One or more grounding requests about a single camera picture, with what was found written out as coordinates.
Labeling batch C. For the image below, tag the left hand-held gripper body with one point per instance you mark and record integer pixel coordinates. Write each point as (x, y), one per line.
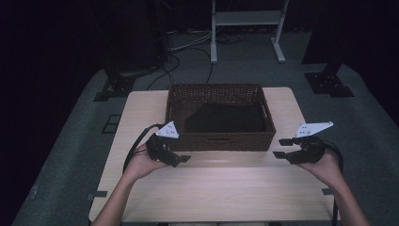
(161, 149)

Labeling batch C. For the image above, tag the black tape strip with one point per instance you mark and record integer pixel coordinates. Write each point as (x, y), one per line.
(97, 195)

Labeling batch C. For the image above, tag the black cloth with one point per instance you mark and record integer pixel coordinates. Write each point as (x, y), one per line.
(226, 118)

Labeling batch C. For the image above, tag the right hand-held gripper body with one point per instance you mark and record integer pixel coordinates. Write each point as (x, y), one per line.
(309, 147)

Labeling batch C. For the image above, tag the black floor tape square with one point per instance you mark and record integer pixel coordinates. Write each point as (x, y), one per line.
(111, 124)

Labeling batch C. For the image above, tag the white metal stand frame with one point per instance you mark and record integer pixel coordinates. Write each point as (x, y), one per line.
(247, 17)

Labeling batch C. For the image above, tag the person's right hand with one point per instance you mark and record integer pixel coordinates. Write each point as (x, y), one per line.
(326, 171)

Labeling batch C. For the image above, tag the black stand base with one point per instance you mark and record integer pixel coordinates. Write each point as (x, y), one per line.
(116, 88)
(327, 83)

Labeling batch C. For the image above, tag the brown wicker basket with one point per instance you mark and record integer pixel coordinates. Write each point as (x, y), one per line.
(219, 94)

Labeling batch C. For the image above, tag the person's left hand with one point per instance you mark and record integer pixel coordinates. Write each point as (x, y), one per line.
(142, 164)

